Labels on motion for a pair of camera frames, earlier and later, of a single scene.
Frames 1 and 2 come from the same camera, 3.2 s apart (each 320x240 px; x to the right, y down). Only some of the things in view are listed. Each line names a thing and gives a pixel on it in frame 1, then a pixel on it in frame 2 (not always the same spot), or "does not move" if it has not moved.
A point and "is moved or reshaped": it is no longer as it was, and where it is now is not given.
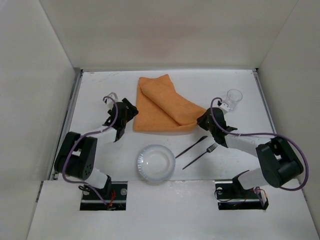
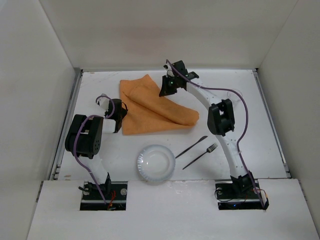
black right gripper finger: [203, 122] → [168, 86]
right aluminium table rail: [265, 101] does not move
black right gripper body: [204, 121] → [166, 88]
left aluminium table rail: [67, 118] does not move
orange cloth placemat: [159, 107] is moved or reshaped
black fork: [212, 147] does not move
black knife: [201, 139] does not move
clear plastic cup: [233, 96] does not move
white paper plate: [156, 163] does not move
